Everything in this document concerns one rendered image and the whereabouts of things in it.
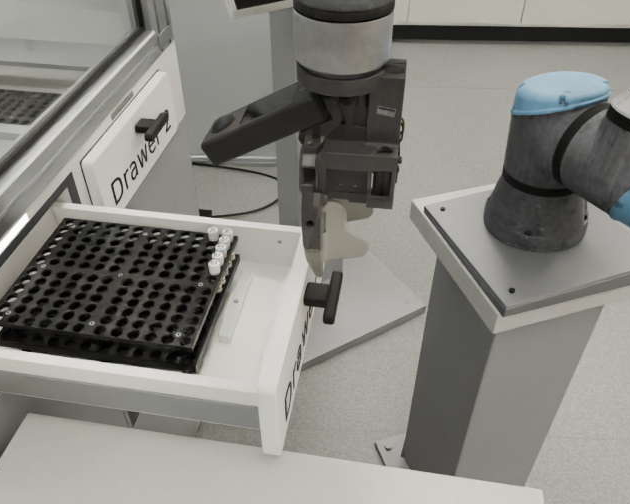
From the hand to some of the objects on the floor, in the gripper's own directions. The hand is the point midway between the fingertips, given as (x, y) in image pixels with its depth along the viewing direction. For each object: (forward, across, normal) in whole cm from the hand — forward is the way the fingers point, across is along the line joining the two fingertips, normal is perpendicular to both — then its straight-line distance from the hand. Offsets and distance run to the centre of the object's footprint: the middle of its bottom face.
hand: (314, 252), depth 61 cm
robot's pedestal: (+96, +33, -30) cm, 106 cm away
